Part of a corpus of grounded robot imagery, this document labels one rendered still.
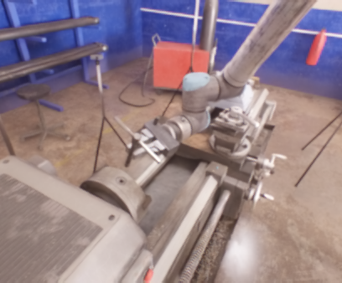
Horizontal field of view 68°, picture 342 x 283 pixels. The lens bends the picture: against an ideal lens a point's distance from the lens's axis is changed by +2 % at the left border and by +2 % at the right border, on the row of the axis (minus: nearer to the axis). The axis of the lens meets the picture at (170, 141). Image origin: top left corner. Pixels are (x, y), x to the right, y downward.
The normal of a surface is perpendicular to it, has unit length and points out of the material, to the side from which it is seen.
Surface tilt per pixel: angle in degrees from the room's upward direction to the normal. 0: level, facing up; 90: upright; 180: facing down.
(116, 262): 45
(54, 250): 0
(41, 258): 0
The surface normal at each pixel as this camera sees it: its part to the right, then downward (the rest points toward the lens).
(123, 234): 0.65, -0.36
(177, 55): -0.15, 0.56
